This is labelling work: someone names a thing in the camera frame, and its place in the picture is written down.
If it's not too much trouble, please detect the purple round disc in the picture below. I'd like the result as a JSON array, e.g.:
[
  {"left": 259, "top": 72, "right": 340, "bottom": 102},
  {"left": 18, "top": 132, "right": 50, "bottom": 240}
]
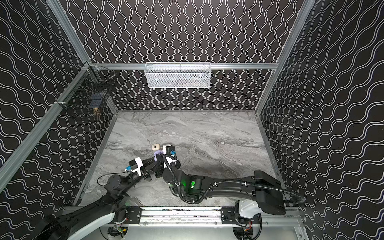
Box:
[{"left": 154, "top": 151, "right": 164, "bottom": 162}]

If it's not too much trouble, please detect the beige earbud charging case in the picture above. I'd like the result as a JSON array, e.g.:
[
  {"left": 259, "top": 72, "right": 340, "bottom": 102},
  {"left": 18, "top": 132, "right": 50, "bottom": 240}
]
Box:
[{"left": 151, "top": 144, "right": 161, "bottom": 151}]

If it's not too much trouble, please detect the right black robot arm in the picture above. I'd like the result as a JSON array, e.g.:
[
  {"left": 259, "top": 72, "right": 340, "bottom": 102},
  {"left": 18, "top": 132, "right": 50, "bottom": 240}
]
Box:
[{"left": 155, "top": 164, "right": 306, "bottom": 215}]

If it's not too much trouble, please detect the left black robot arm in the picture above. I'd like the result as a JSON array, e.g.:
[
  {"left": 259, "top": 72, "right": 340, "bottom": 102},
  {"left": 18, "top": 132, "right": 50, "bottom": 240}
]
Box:
[{"left": 28, "top": 155, "right": 164, "bottom": 240}]

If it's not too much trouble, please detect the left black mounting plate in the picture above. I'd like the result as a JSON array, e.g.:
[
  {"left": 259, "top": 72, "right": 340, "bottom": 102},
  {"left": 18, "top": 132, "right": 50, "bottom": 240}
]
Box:
[{"left": 115, "top": 207, "right": 143, "bottom": 225}]

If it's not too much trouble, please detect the black mounting plate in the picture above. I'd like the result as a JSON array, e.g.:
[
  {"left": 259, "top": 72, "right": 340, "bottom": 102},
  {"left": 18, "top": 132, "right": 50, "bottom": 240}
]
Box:
[
  {"left": 220, "top": 207, "right": 261, "bottom": 227},
  {"left": 115, "top": 207, "right": 143, "bottom": 225}
]

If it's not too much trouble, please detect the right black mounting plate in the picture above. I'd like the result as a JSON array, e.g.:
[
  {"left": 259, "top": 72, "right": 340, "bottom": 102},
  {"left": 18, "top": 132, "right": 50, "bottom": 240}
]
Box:
[{"left": 220, "top": 207, "right": 261, "bottom": 227}]

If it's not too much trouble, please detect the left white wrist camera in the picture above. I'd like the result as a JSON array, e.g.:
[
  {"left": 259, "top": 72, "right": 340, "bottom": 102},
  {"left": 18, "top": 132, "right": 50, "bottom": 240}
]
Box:
[{"left": 125, "top": 157, "right": 143, "bottom": 177}]

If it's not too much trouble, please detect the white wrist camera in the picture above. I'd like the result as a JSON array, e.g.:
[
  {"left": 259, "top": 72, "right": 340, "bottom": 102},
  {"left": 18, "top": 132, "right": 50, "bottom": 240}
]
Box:
[
  {"left": 163, "top": 145, "right": 178, "bottom": 164},
  {"left": 125, "top": 157, "right": 143, "bottom": 177}
]

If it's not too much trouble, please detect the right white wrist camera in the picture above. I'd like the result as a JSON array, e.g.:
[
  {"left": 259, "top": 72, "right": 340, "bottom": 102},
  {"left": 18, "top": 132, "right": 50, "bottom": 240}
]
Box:
[{"left": 163, "top": 145, "right": 178, "bottom": 164}]

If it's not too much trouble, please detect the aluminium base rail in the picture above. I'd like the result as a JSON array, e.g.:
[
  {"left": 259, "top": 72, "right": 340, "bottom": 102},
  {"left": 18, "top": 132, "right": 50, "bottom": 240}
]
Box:
[{"left": 59, "top": 205, "right": 310, "bottom": 240}]

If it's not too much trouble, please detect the black wire wall basket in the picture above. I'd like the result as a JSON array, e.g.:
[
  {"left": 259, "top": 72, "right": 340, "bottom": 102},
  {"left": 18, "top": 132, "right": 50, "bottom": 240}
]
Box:
[{"left": 60, "top": 66, "right": 117, "bottom": 122}]

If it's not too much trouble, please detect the white mesh wall basket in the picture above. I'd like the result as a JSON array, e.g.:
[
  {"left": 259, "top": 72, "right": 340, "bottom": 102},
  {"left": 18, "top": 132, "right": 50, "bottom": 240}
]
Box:
[{"left": 144, "top": 62, "right": 212, "bottom": 89}]

